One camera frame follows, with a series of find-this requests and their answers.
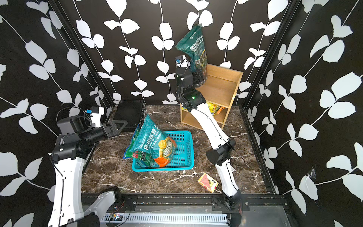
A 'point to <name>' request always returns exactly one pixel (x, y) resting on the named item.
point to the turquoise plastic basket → (183, 161)
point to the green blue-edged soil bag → (146, 158)
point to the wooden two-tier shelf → (220, 88)
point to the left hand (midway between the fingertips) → (122, 123)
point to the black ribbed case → (130, 110)
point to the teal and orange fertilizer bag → (151, 138)
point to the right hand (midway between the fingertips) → (192, 66)
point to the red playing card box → (208, 182)
